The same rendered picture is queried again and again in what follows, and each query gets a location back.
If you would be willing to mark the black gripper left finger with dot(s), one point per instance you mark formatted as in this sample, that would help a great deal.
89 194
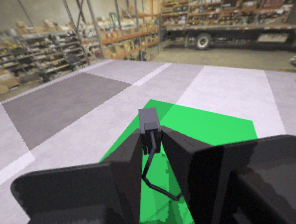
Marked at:
114 181

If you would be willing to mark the green circuit board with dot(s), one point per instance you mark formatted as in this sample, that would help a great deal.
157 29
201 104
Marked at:
209 127

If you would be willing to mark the black cable with plug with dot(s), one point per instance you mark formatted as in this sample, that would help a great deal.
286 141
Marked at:
151 132

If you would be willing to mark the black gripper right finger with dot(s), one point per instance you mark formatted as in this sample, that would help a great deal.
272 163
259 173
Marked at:
202 170

